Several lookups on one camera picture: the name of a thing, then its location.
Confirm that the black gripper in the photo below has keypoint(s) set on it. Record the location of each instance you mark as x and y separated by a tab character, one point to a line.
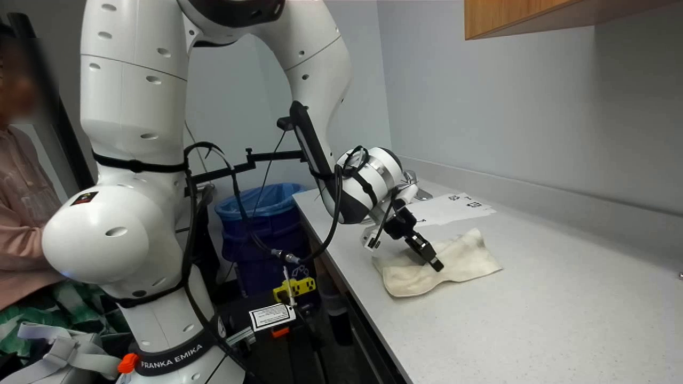
400	224

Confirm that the stained white towel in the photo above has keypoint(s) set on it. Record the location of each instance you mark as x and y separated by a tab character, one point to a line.
454	267

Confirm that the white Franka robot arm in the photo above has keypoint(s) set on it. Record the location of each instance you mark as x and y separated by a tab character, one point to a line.
108	234

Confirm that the dark counter base cabinet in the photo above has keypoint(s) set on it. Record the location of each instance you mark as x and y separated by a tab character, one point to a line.
363	348

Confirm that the white printed paper sheets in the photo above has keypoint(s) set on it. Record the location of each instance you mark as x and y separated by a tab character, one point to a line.
454	210

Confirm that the yellow black clamp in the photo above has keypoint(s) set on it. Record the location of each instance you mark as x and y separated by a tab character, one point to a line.
295	290

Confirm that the blue trash bin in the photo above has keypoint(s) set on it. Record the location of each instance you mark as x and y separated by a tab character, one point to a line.
258	237

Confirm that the white label tag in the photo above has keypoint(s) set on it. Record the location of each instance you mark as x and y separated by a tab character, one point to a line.
271	315

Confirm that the orange round button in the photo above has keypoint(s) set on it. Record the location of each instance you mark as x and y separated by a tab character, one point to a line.
127	363

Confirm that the green plaid fabric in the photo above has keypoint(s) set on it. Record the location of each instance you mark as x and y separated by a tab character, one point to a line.
42	320

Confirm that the person in pink top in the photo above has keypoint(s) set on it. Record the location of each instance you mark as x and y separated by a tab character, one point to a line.
18	214

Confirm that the wooden wall cabinet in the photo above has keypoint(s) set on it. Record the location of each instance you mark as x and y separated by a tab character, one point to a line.
541	13

